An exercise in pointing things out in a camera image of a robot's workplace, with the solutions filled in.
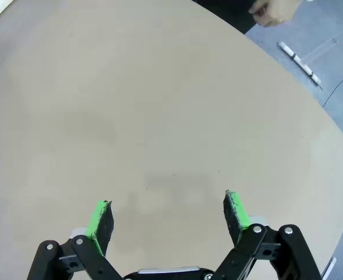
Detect white rod with dark bands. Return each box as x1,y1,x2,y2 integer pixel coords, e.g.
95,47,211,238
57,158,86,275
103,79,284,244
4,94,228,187
278,41,321,85

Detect black trousers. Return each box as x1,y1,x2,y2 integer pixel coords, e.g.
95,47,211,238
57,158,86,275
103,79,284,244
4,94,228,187
193,0,258,34

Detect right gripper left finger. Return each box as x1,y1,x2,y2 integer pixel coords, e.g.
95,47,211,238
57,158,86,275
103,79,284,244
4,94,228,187
27,199,123,280

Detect person's left hand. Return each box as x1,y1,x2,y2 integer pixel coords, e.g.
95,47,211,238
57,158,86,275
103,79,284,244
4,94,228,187
248,0,303,28

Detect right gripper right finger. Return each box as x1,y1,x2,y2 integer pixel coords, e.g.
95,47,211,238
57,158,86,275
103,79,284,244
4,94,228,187
214,189,324,280

